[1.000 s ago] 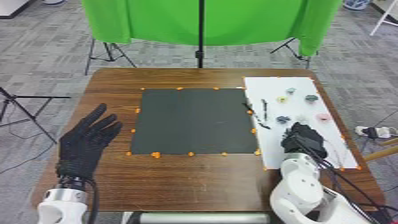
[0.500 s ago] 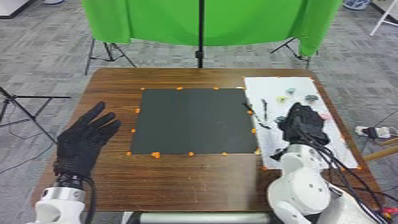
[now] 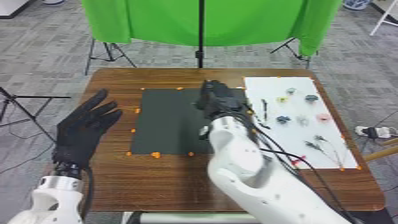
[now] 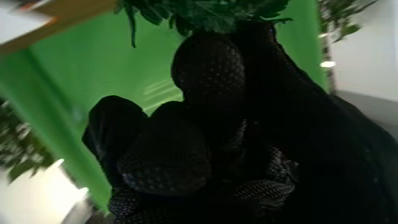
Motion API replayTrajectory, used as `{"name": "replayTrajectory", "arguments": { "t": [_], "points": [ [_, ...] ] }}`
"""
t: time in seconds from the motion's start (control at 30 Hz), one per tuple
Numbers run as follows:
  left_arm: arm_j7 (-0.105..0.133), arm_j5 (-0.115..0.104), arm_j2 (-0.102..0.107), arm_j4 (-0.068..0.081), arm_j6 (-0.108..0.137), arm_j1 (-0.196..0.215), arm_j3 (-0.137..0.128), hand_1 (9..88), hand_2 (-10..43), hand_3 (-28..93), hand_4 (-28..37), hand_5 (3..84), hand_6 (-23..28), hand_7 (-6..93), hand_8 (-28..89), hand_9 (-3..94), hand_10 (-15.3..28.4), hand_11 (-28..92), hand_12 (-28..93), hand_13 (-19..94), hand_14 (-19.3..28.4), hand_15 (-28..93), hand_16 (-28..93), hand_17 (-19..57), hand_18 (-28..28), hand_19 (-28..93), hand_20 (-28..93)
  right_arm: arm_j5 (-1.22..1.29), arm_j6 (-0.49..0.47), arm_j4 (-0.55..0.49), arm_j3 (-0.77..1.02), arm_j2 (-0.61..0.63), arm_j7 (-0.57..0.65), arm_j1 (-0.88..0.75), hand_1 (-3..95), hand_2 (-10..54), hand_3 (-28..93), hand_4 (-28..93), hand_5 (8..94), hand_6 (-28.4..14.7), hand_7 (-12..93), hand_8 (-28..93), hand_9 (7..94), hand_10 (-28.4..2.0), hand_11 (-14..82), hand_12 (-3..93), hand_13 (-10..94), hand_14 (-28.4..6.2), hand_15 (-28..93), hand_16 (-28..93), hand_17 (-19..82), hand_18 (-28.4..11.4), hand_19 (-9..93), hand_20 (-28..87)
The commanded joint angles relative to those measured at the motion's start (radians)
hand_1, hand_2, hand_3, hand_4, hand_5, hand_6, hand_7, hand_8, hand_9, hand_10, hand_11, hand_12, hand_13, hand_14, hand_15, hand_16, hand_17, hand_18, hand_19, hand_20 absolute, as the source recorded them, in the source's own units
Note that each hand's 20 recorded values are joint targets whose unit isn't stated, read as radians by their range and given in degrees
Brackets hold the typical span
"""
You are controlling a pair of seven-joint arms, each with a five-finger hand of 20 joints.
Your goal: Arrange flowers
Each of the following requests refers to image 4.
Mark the white sheet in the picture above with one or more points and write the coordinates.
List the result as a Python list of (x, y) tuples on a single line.
[(17, 28)]

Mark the potted plant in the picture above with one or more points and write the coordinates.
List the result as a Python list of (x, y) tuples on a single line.
[(343, 16), (19, 146)]

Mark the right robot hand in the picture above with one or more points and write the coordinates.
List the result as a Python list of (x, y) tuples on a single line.
[(259, 133)]

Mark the green sprig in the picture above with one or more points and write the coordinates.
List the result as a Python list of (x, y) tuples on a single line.
[(206, 13)]

